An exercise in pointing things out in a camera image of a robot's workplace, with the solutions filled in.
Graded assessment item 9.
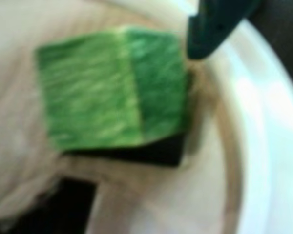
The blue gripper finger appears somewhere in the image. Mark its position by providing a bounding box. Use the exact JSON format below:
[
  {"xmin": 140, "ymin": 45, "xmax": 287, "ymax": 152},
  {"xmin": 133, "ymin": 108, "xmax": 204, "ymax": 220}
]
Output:
[{"xmin": 186, "ymin": 0, "xmax": 259, "ymax": 61}]

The green wooden cube block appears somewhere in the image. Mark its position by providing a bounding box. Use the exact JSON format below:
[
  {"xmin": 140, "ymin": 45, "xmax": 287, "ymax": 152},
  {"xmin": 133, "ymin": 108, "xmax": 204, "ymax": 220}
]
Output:
[{"xmin": 33, "ymin": 24, "xmax": 194, "ymax": 152}]

